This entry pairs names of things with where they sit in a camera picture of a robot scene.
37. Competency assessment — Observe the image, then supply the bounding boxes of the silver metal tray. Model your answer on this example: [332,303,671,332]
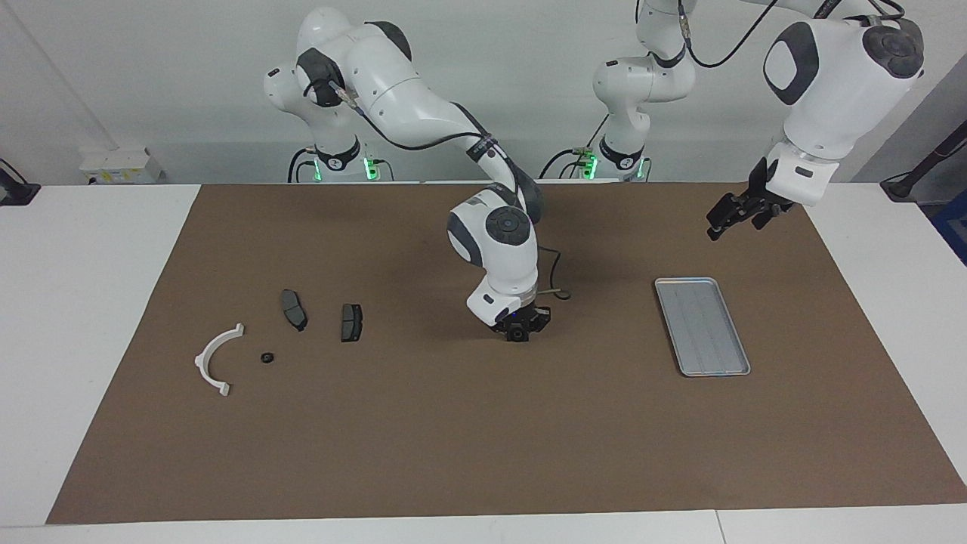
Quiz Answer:
[654,277,752,377]

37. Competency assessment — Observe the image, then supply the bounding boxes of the black stand pole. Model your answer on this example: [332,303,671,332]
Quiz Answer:
[880,121,967,201]

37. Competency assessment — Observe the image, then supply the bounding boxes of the brown table mat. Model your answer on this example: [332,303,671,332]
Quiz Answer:
[45,181,967,524]

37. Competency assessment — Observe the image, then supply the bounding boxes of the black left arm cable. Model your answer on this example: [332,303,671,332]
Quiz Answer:
[675,0,907,69]

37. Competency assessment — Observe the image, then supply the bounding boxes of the black left base cable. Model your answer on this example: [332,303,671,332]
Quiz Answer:
[539,113,610,181]

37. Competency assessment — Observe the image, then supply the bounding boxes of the black right base cable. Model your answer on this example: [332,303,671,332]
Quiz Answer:
[287,146,318,184]

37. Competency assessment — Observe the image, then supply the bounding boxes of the white power box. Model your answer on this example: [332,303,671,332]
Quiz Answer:
[79,147,163,184]

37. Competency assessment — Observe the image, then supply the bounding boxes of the white semicircular bracket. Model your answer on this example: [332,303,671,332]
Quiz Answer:
[194,323,246,397]

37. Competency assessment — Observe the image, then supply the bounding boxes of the black base cable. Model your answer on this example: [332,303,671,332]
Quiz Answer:
[539,113,610,181]
[287,146,318,184]

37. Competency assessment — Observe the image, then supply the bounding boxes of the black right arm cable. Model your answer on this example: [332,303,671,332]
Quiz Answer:
[302,76,575,299]

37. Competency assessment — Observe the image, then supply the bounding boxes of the long dark brake pad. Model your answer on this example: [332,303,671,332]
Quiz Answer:
[280,289,308,332]

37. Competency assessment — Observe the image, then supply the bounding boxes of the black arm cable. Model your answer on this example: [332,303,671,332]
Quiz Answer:
[675,0,907,69]
[302,76,575,299]

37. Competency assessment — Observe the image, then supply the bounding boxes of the blue box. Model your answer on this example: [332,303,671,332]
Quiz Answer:
[933,208,967,265]

